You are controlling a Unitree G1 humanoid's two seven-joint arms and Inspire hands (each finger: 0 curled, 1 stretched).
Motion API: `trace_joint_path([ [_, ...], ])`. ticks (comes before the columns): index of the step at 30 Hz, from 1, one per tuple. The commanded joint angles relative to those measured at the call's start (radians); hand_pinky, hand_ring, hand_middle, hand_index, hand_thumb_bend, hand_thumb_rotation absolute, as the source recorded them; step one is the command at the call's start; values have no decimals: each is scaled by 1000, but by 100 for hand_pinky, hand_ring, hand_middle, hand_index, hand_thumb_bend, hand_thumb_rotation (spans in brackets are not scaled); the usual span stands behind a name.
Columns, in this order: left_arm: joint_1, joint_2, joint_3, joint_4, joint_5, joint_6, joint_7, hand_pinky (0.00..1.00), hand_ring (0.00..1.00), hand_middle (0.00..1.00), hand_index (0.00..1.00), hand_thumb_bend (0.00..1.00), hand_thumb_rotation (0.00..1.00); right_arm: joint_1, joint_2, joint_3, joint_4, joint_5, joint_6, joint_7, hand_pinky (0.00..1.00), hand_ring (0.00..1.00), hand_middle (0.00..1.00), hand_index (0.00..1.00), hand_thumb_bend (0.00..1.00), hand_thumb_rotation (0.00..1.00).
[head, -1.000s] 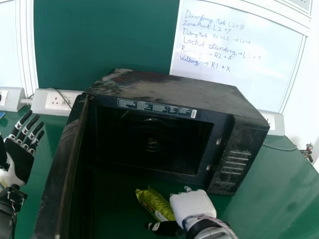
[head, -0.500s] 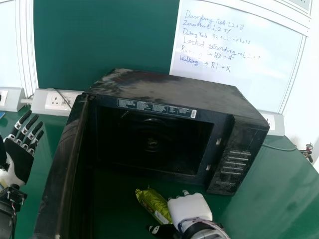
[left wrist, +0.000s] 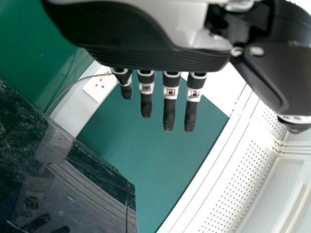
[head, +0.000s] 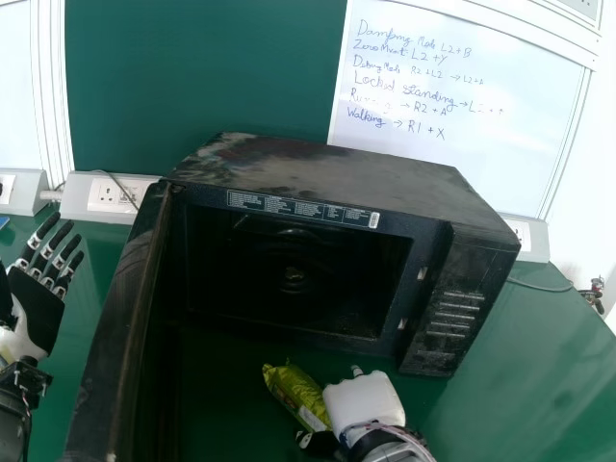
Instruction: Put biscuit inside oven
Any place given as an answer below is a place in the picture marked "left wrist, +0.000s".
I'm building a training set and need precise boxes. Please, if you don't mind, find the thin white cable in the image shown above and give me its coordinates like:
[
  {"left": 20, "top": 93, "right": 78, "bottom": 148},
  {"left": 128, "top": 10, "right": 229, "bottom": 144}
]
[{"left": 44, "top": 73, "right": 115, "bottom": 114}]

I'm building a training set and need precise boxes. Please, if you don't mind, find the white socket strip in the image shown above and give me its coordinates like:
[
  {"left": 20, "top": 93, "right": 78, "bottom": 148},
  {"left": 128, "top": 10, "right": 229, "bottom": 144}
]
[{"left": 82, "top": 68, "right": 120, "bottom": 103}]

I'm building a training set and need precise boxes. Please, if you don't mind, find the white perforated cable duct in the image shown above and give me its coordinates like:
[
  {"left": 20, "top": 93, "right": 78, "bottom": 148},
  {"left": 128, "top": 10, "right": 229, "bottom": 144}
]
[{"left": 189, "top": 104, "right": 291, "bottom": 233}]

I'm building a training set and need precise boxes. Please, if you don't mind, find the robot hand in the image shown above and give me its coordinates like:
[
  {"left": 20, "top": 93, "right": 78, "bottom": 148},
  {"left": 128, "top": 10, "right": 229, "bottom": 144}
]
[{"left": 41, "top": 0, "right": 311, "bottom": 134}]

